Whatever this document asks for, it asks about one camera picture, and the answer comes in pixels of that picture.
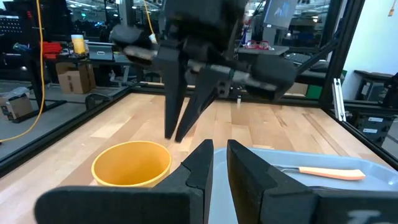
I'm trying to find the yellow canister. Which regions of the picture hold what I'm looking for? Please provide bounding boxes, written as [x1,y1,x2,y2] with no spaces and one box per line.
[70,34,87,55]

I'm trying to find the grey plastic tray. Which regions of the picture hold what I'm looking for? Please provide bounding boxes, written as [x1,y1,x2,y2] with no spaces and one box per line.
[208,146,398,224]

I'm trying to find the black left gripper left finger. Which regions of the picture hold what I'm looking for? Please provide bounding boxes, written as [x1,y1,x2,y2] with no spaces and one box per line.
[34,139,215,224]

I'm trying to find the fork with orange handle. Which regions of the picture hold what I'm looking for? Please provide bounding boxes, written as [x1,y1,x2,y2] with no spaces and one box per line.
[273,165,366,181]

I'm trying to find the grey storage case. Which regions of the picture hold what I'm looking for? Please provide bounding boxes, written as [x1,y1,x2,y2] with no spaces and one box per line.
[88,43,114,62]

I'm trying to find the large cardboard box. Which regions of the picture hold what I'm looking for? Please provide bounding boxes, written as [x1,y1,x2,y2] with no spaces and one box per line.
[55,62,97,95]

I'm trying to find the red safety glasses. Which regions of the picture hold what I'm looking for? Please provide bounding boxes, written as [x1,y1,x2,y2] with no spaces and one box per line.
[245,39,271,50]

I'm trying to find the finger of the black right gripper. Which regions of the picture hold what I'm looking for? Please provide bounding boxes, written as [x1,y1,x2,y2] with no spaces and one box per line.
[156,40,188,140]
[175,66,233,143]

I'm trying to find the computer monitor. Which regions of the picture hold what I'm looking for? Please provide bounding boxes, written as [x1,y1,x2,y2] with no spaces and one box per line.
[262,0,299,30]

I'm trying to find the black labelled control box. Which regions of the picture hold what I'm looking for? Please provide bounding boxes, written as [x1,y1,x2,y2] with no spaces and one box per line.
[351,111,398,147]

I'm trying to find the green panel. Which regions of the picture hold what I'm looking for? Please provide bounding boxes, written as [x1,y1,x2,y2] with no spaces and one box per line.
[306,70,348,100]

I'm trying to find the small cardboard box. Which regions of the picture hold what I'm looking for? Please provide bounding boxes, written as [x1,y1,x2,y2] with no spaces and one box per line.
[0,86,34,121]

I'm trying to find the silver metal bracket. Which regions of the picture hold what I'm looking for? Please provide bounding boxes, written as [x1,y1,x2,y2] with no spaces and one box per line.
[331,77,347,122]

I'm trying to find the red folded item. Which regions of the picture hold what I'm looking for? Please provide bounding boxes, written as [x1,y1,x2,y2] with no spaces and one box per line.
[42,41,63,60]

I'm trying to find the yellow plastic cup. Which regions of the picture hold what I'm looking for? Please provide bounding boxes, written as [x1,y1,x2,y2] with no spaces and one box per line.
[91,140,173,188]

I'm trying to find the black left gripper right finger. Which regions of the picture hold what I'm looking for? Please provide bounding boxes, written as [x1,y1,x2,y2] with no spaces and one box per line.
[226,139,398,224]

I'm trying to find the black side desk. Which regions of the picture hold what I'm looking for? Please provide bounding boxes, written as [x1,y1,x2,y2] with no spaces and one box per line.
[354,70,398,100]

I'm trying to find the yellow floor cable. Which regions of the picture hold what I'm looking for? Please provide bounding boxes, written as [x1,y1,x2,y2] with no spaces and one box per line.
[0,0,46,144]
[142,0,157,37]

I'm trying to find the black desk leg stand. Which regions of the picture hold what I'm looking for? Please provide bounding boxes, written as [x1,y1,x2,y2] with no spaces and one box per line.
[12,46,68,124]

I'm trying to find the black aluminium table frame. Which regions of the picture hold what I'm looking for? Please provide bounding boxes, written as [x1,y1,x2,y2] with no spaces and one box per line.
[0,0,398,179]

